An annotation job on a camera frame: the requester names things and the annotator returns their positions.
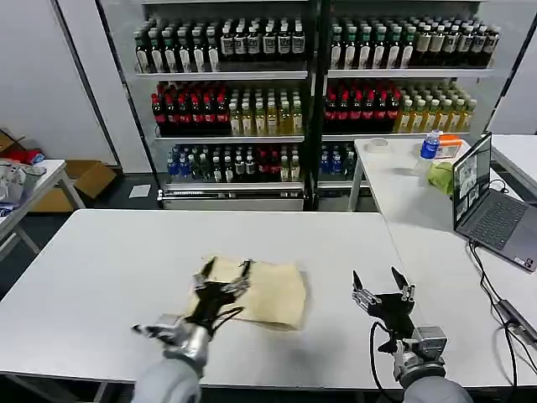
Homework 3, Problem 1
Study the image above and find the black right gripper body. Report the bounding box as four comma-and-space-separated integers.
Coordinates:
367, 290, 421, 342

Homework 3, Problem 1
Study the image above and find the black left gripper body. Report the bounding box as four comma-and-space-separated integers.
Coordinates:
186, 283, 237, 333

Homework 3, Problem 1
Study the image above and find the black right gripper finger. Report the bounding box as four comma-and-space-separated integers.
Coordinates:
390, 266, 417, 302
351, 270, 382, 311

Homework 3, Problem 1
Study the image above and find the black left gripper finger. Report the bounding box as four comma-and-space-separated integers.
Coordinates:
191, 258, 216, 291
221, 259, 254, 296

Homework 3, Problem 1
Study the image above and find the cream yellow shirt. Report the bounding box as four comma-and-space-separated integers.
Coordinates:
184, 254, 311, 333

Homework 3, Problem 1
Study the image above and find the white table with bottle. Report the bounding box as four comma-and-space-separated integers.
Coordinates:
346, 136, 497, 231

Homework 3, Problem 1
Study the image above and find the grey open laptop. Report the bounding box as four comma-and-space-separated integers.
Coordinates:
451, 132, 537, 274

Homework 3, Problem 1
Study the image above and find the green crumpled cloth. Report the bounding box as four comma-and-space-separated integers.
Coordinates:
426, 161, 456, 197

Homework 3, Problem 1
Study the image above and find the clear bottle with blue label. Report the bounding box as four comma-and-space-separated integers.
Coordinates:
414, 129, 441, 177

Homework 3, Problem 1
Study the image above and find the white tape roll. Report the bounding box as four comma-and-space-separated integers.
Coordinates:
362, 137, 391, 154

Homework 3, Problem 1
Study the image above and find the clear box with orange lid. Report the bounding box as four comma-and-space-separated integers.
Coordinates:
435, 133, 465, 163

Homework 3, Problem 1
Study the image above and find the brown cardboard box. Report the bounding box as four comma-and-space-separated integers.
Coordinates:
30, 159, 118, 213

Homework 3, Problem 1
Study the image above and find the white table behind laptop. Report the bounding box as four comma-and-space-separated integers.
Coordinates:
488, 133, 537, 199

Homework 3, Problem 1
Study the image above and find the shelf of bottled drinks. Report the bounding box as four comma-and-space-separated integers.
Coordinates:
314, 0, 537, 211
95, 0, 321, 212

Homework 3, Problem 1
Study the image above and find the white table with clutter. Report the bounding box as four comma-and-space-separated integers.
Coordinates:
0, 158, 87, 262

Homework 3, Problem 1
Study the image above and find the red packet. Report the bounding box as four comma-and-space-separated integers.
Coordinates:
0, 147, 45, 166

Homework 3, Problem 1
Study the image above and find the grey crumpled fabric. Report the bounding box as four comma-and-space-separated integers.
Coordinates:
0, 161, 48, 203

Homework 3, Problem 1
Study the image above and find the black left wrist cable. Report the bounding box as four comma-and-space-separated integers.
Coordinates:
208, 306, 246, 338

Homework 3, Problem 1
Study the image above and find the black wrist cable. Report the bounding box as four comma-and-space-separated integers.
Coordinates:
368, 320, 399, 392
208, 306, 246, 338

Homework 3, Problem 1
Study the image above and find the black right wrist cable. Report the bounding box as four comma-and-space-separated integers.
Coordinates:
368, 320, 399, 392

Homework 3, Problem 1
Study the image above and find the black laptop cable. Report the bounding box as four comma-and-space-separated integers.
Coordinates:
467, 238, 537, 390

